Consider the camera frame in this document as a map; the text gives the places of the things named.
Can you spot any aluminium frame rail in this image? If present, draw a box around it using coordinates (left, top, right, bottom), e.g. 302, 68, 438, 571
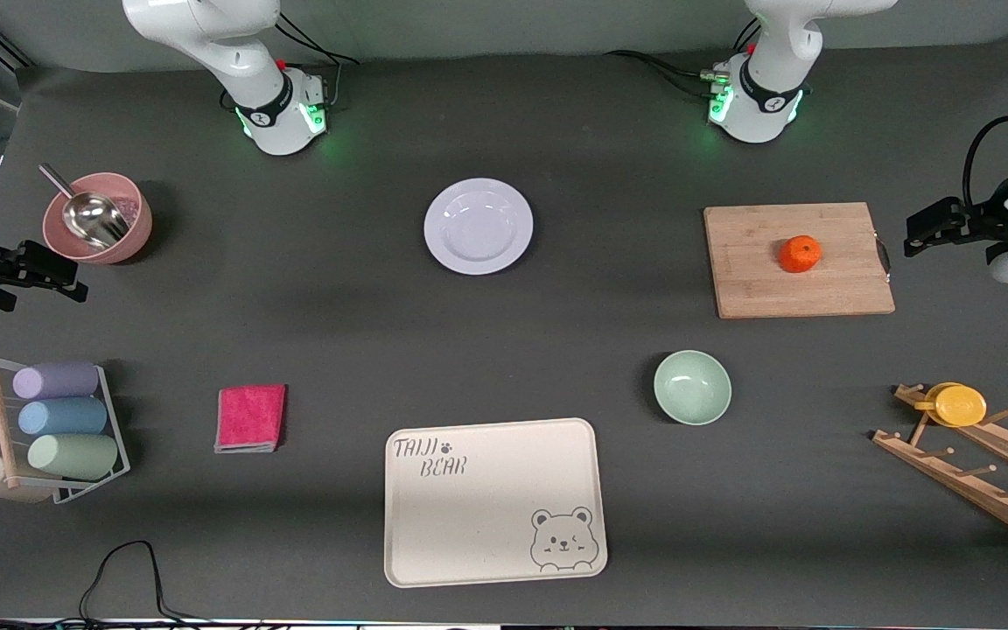
0, 16, 37, 71

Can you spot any pink folded cloth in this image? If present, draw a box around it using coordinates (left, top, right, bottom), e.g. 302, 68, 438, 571
213, 384, 288, 454

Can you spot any wooden peg drying rack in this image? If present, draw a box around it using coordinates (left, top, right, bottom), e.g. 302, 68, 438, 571
871, 382, 1008, 552

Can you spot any orange fruit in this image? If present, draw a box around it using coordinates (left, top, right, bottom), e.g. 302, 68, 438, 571
778, 234, 823, 274

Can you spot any black right base cable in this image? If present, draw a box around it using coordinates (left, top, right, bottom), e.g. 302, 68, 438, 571
272, 10, 361, 113

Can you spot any wooden cutting board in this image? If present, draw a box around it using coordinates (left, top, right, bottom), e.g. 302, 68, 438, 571
703, 202, 897, 319

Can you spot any purple cup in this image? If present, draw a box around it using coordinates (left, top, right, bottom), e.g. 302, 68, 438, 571
12, 362, 101, 401

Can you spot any cream bear print tray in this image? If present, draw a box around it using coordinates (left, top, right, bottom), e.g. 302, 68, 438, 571
383, 417, 608, 589

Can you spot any blue cup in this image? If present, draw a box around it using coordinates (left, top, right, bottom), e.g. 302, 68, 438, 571
17, 398, 109, 437

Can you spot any pink bowl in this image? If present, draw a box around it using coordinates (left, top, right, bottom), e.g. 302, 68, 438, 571
42, 172, 154, 265

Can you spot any green cup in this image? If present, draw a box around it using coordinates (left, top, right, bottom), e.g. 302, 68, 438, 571
27, 433, 120, 480

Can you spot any yellow mug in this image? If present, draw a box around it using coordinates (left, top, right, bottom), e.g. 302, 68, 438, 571
913, 382, 988, 428

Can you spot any white round plate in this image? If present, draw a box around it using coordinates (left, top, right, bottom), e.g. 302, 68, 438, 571
423, 178, 535, 277

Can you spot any metal scoop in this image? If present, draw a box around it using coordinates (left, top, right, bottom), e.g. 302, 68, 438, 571
38, 163, 131, 250

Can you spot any black table cable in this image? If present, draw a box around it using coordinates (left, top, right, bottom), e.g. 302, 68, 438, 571
80, 541, 207, 624

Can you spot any pale green bowl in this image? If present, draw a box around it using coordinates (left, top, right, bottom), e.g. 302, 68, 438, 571
653, 350, 732, 427

